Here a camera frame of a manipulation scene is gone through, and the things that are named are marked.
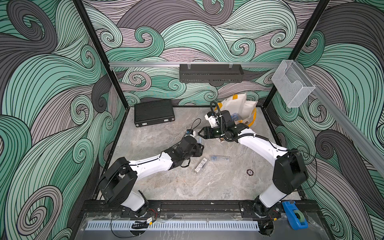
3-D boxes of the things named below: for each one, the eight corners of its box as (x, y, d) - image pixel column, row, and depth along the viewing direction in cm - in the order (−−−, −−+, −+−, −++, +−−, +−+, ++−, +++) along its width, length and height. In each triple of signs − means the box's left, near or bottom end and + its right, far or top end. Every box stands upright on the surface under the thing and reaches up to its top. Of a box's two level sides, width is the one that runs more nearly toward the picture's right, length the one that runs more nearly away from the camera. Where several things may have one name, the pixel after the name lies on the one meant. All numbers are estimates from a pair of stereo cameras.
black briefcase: (136, 128, 108) (133, 123, 103) (136, 109, 121) (134, 103, 117) (175, 121, 112) (174, 116, 108) (171, 103, 125) (170, 98, 121)
